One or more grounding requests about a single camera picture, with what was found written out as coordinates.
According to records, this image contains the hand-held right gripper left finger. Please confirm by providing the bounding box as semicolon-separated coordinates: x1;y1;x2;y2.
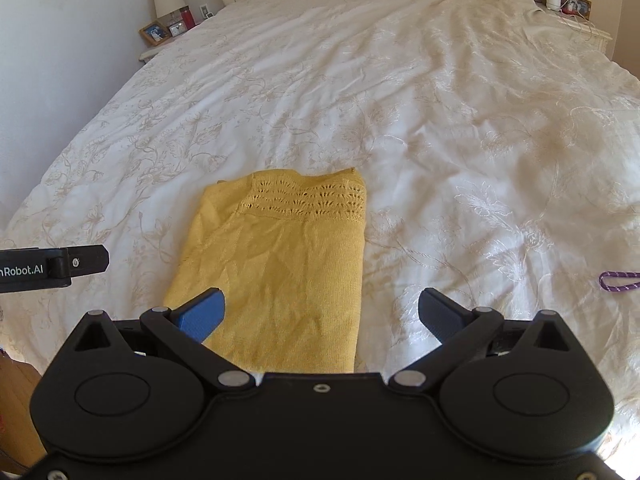
72;287;257;394

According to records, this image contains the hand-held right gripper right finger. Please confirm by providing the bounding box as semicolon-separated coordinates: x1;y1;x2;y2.
387;287;569;394

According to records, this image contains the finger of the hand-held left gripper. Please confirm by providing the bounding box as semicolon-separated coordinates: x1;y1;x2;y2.
64;244;110;278

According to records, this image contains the yellow knit sweater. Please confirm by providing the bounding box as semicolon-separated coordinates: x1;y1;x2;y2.
163;167;369;375

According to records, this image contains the white embroidered bedspread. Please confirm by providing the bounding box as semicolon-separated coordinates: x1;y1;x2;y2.
0;0;640;461

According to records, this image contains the cream nightstand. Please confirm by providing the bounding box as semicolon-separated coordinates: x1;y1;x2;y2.
138;14;222;64
525;0;614;54

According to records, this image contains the purple cord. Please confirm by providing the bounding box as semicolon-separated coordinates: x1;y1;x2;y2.
599;270;640;294

